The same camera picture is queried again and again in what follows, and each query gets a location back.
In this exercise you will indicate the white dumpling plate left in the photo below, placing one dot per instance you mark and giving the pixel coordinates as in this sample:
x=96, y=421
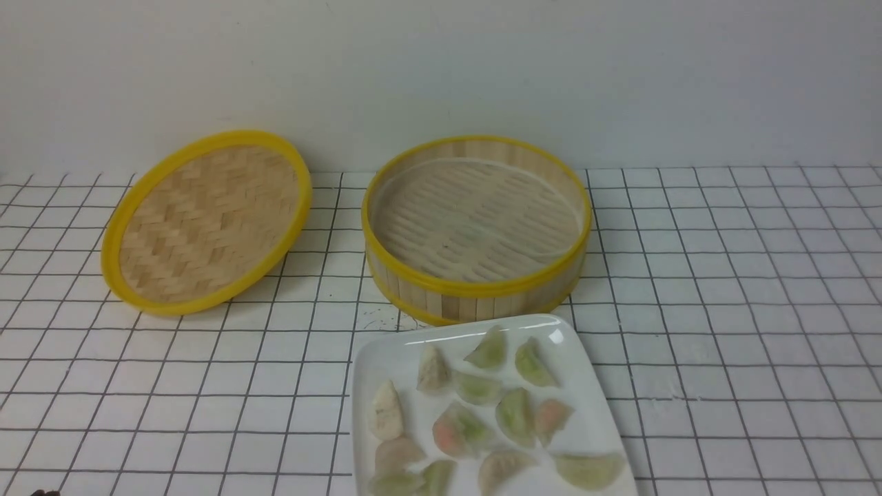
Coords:
x=386, y=417

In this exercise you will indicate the yellow-rimmed bamboo steamer basket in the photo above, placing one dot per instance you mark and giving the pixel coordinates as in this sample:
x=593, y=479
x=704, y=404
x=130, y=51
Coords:
x=465, y=229

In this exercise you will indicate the white rectangular plate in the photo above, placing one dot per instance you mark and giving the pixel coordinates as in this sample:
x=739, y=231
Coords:
x=590, y=430

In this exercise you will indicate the pink dumpling plate right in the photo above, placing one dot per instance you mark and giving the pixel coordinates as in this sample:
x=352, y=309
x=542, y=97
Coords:
x=550, y=417

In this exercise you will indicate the beige dumpling plate upper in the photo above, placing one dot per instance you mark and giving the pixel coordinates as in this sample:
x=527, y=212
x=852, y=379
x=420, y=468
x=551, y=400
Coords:
x=433, y=373

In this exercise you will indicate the green dumpling bottom left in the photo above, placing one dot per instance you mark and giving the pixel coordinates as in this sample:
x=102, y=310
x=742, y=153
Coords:
x=396, y=483

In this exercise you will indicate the green dumpling steamer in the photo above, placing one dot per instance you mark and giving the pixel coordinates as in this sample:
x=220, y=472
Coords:
x=515, y=419
x=592, y=472

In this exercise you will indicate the green dumpling bottom middle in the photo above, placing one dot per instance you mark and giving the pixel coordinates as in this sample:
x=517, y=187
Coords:
x=436, y=477

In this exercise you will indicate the beige dumpling plate bottom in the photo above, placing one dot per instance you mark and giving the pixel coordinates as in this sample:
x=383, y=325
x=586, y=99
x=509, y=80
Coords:
x=499, y=466

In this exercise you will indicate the green dumpling plate right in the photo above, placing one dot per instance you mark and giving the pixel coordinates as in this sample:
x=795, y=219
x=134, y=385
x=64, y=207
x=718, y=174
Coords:
x=529, y=365

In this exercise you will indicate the beige pink dumpling lower-left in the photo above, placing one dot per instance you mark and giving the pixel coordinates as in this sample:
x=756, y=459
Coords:
x=396, y=455

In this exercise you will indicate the beige dumpling plate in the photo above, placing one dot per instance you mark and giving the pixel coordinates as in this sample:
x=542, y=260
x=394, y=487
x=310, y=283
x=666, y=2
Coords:
x=433, y=373
x=499, y=466

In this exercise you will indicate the green dumpling plate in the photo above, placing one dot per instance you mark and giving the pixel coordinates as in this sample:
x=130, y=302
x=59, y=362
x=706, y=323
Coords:
x=491, y=353
x=529, y=365

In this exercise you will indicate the green dumpling plate top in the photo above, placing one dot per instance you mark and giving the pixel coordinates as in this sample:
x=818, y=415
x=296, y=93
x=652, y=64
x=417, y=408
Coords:
x=491, y=353

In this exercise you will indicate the pale green dumpling centre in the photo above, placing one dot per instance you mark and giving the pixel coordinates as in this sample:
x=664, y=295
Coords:
x=475, y=389

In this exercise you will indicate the yellow-rimmed bamboo steamer lid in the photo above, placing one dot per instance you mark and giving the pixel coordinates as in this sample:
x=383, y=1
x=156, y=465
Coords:
x=208, y=222

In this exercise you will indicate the pink green dumpling centre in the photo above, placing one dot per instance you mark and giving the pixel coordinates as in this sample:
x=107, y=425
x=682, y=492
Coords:
x=460, y=433

